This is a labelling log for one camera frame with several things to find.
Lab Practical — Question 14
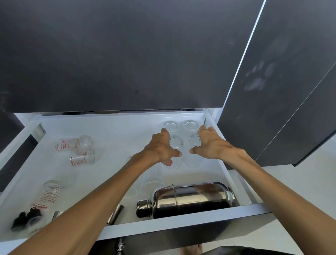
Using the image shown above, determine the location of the person's left hand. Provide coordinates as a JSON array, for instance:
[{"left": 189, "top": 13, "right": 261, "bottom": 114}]
[{"left": 142, "top": 128, "right": 183, "bottom": 167}]

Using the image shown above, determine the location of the person's right hand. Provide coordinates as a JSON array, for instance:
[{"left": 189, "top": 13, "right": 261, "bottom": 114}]
[{"left": 189, "top": 126, "right": 237, "bottom": 161}]

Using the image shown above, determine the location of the clear drinking glass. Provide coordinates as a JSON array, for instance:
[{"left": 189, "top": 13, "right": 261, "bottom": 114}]
[
  {"left": 168, "top": 135, "right": 184, "bottom": 169},
  {"left": 163, "top": 120, "right": 180, "bottom": 133},
  {"left": 140, "top": 168, "right": 165, "bottom": 197},
  {"left": 182, "top": 133, "right": 204, "bottom": 168},
  {"left": 182, "top": 120, "right": 199, "bottom": 132}
]

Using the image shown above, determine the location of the person's left forearm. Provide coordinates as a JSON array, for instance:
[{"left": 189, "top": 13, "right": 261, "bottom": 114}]
[{"left": 8, "top": 152, "right": 163, "bottom": 255}]

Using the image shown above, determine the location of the person's right forearm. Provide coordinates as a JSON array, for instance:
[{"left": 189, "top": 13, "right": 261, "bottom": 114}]
[{"left": 223, "top": 147, "right": 336, "bottom": 243}]

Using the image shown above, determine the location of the steel cocktail shaker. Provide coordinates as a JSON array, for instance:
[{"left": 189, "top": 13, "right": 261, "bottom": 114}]
[{"left": 135, "top": 182, "right": 236, "bottom": 219}]

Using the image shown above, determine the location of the white drawer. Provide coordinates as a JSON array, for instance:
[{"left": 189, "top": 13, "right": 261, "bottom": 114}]
[{"left": 0, "top": 108, "right": 273, "bottom": 255}]

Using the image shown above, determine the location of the steel jigger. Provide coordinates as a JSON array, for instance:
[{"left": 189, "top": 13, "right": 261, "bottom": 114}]
[{"left": 106, "top": 204, "right": 126, "bottom": 225}]

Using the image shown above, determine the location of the small plain clear glass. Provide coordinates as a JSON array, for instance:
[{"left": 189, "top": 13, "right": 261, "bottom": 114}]
[{"left": 77, "top": 135, "right": 94, "bottom": 153}]

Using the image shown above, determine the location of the red-marked glass measuring cup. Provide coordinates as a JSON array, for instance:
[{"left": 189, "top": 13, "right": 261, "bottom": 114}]
[
  {"left": 31, "top": 180, "right": 65, "bottom": 211},
  {"left": 55, "top": 138, "right": 79, "bottom": 153},
  {"left": 69, "top": 150, "right": 95, "bottom": 167}
]

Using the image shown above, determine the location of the metal knob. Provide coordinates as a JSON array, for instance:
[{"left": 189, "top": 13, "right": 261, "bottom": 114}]
[{"left": 116, "top": 238, "right": 127, "bottom": 255}]

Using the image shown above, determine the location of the black narrow cabinet door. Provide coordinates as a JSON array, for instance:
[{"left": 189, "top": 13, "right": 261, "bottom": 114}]
[{"left": 256, "top": 70, "right": 336, "bottom": 167}]

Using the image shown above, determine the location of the black cabinet front panel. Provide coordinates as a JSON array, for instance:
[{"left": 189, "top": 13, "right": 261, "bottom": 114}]
[{"left": 0, "top": 0, "right": 266, "bottom": 114}]

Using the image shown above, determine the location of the black dropper bottle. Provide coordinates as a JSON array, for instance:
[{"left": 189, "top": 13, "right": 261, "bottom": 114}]
[
  {"left": 11, "top": 211, "right": 28, "bottom": 232},
  {"left": 26, "top": 208, "right": 43, "bottom": 227}
]

